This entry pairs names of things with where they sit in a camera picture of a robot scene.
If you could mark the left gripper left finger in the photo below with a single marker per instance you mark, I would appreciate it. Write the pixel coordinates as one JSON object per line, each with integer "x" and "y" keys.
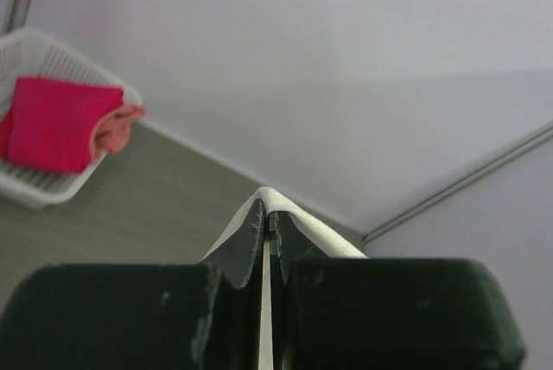
{"x": 106, "y": 316}

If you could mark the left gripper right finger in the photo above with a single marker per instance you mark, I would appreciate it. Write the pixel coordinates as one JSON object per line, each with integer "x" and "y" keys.
{"x": 384, "y": 313}

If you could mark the white and green t-shirt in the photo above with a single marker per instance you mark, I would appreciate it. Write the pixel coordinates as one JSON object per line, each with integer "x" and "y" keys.
{"x": 267, "y": 233}

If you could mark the salmon crumpled t-shirt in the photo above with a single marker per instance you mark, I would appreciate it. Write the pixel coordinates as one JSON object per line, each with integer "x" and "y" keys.
{"x": 112, "y": 131}

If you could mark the magenta crumpled t-shirt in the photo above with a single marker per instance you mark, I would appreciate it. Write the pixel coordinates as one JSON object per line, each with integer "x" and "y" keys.
{"x": 49, "y": 123}

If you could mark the white plastic laundry basket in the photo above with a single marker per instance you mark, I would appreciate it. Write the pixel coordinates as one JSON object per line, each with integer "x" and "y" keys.
{"x": 35, "y": 53}

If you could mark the right aluminium frame post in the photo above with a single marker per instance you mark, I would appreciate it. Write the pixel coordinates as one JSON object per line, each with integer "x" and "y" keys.
{"x": 510, "y": 154}

